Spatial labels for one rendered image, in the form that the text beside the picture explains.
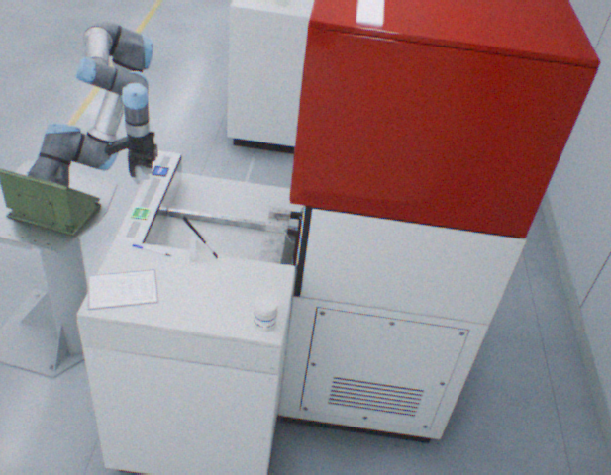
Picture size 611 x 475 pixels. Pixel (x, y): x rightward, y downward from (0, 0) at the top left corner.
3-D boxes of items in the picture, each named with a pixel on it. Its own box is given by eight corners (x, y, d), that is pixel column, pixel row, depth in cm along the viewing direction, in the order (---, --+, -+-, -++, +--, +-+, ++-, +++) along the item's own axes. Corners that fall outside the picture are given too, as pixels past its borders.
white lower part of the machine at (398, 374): (429, 311, 346) (470, 187, 292) (436, 451, 284) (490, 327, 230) (296, 292, 347) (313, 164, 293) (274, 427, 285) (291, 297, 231)
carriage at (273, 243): (289, 219, 258) (290, 213, 256) (276, 284, 230) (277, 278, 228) (269, 216, 258) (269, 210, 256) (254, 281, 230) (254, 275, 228)
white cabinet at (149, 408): (292, 320, 332) (310, 192, 278) (262, 503, 259) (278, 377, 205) (167, 301, 332) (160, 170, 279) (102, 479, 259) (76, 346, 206)
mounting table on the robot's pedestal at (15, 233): (-36, 250, 249) (-44, 225, 241) (32, 185, 282) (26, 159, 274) (74, 281, 243) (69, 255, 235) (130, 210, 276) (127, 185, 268)
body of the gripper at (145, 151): (152, 170, 216) (150, 140, 208) (126, 167, 216) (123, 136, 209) (158, 157, 222) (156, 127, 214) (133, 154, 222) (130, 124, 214)
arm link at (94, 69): (87, 7, 237) (84, 54, 199) (118, 20, 242) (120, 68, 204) (77, 37, 242) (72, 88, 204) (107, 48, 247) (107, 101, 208)
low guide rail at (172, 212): (296, 232, 257) (297, 226, 255) (296, 235, 256) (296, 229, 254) (170, 213, 258) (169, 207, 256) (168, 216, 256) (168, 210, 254)
